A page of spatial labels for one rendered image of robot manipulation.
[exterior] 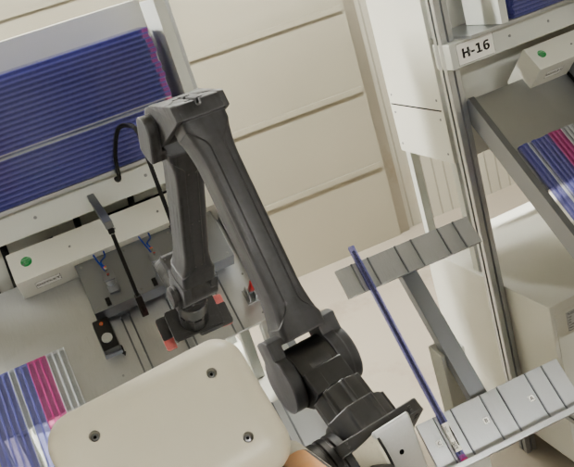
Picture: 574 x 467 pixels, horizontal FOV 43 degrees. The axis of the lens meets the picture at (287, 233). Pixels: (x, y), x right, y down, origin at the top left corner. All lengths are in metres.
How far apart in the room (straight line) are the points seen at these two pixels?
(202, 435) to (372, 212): 3.65
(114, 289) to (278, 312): 0.82
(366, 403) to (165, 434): 0.26
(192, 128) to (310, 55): 3.13
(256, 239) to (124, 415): 0.30
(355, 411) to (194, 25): 3.16
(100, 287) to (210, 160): 0.83
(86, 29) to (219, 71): 2.09
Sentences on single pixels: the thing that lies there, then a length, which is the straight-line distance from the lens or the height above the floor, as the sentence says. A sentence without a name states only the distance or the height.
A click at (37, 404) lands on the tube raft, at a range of 1.68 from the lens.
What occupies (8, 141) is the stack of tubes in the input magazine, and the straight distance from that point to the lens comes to 1.67.
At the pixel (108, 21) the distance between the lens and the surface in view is 1.87.
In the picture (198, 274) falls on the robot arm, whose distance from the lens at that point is 1.24.
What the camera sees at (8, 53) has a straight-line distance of 1.85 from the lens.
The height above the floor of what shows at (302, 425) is 0.80.
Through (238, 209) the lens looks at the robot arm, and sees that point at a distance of 0.91.
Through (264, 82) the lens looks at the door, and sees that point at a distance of 3.96.
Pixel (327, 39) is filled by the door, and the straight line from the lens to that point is 4.07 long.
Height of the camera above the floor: 1.73
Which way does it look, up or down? 20 degrees down
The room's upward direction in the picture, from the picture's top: 17 degrees counter-clockwise
